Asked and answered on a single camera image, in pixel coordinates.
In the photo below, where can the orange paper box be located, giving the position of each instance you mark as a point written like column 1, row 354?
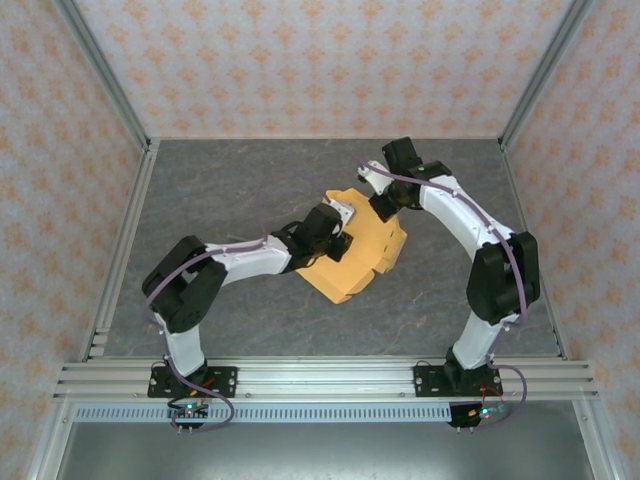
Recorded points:
column 360, row 260

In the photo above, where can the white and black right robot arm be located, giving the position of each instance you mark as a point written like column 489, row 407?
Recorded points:
column 460, row 210

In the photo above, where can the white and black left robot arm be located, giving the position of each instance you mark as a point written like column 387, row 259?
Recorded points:
column 250, row 257

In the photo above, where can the grey metal sheet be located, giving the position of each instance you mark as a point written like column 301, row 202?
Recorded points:
column 320, row 452

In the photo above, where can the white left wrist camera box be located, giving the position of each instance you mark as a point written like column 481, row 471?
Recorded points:
column 345, row 210

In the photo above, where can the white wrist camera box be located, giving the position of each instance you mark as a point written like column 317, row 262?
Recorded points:
column 345, row 210
column 374, row 177

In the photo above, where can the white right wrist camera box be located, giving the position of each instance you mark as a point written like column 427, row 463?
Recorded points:
column 374, row 177

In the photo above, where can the aluminium mounting rail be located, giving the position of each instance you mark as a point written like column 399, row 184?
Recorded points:
column 325, row 377

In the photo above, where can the aluminium table side rail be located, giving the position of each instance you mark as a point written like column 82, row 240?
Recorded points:
column 532, row 210
column 127, row 240

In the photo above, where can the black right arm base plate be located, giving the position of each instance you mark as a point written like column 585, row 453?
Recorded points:
column 425, row 380

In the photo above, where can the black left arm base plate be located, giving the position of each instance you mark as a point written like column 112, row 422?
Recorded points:
column 225, row 375

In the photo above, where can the aluminium frame post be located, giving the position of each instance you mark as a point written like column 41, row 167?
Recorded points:
column 545, row 70
column 100, row 70

